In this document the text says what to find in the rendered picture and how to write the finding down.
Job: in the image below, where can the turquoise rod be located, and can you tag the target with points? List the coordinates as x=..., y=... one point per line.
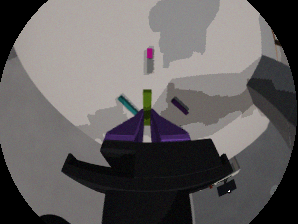
x=127, y=105

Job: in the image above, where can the magenta rod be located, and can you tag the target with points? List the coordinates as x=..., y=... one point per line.
x=149, y=52

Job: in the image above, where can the purple rod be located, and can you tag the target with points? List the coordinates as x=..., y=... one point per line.
x=179, y=106

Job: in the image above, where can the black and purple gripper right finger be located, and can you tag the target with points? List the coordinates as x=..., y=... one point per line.
x=166, y=131

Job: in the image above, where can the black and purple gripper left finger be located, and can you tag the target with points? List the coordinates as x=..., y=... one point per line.
x=130, y=130

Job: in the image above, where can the grey rod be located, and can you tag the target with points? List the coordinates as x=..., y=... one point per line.
x=149, y=66

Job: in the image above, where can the lime green rod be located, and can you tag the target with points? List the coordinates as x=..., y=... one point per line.
x=147, y=100

